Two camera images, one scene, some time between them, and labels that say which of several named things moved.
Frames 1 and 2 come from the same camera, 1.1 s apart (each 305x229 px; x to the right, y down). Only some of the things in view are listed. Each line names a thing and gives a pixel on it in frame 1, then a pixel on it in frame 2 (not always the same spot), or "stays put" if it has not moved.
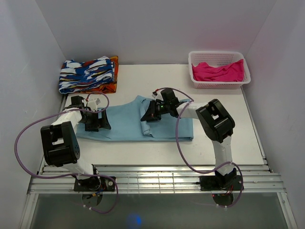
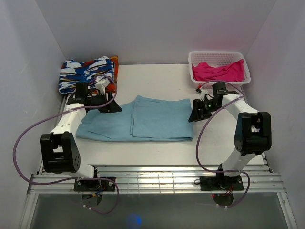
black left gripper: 102,122 → 112,107
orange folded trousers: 110,88 stays put
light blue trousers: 125,120 stays put
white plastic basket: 218,69 stays put
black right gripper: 151,115 → 196,114
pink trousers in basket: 233,71 stays put
